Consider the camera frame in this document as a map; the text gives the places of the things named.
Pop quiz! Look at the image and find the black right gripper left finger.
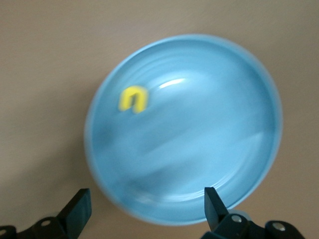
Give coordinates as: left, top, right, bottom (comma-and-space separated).
14, 188, 92, 239

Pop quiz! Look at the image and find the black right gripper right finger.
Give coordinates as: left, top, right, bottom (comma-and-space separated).
202, 186, 265, 239

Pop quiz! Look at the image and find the yellow foam letter u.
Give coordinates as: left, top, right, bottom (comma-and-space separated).
117, 85, 150, 115

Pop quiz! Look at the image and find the blue plate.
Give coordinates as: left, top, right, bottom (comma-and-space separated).
83, 33, 284, 226

